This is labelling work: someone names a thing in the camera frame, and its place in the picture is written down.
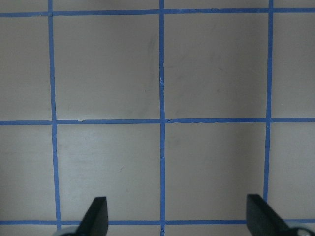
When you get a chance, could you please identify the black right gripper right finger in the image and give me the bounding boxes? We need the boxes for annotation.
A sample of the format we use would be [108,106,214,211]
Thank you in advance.
[246,194,292,236]

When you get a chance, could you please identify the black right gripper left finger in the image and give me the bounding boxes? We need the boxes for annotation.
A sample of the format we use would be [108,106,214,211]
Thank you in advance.
[76,197,109,236]

